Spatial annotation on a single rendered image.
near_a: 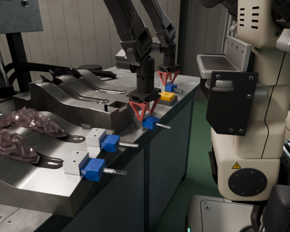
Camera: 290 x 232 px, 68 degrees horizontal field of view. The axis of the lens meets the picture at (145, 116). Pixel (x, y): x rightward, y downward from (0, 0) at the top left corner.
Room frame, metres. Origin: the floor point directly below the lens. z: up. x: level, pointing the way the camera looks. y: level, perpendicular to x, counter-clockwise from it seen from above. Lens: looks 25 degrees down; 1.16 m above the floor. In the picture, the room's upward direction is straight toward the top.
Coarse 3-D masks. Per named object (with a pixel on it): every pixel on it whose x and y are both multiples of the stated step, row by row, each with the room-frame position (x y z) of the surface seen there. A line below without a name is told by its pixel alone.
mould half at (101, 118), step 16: (64, 80) 0.83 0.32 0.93; (96, 80) 0.92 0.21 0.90; (16, 96) 0.83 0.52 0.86; (32, 96) 0.77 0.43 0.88; (48, 96) 0.73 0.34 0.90; (64, 96) 0.74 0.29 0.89; (96, 96) 0.76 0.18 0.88; (112, 96) 0.75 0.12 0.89; (64, 112) 0.69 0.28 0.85; (80, 112) 0.66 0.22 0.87; (96, 112) 0.62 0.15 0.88; (112, 112) 0.61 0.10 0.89; (128, 112) 0.69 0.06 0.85; (112, 128) 0.60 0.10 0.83
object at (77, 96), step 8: (56, 72) 0.88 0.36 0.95; (64, 72) 0.90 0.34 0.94; (72, 72) 0.93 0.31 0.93; (48, 80) 0.79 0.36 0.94; (56, 80) 0.83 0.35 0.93; (80, 80) 0.88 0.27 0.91; (64, 88) 0.79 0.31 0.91; (96, 88) 0.87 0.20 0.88; (72, 96) 0.76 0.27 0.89; (80, 96) 0.77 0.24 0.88
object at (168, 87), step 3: (168, 81) 1.07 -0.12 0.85; (171, 81) 1.08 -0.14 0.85; (168, 84) 1.06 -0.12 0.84; (171, 84) 1.06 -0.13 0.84; (162, 87) 1.07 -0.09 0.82; (165, 87) 1.05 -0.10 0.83; (168, 87) 1.04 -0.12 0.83; (171, 87) 1.02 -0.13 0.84; (174, 87) 1.04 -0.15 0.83; (162, 90) 1.06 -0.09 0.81; (165, 90) 1.05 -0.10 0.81; (168, 90) 1.04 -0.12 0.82; (171, 90) 1.02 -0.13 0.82; (174, 90) 1.04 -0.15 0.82; (177, 90) 1.01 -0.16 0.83; (180, 90) 1.00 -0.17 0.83
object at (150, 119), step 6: (150, 114) 0.69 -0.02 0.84; (138, 120) 0.66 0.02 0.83; (144, 120) 0.65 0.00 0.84; (150, 120) 0.65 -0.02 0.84; (156, 120) 0.65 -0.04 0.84; (138, 126) 0.66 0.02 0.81; (144, 126) 0.65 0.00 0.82; (150, 126) 0.64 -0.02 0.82; (156, 126) 0.65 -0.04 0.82; (162, 126) 0.63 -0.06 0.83
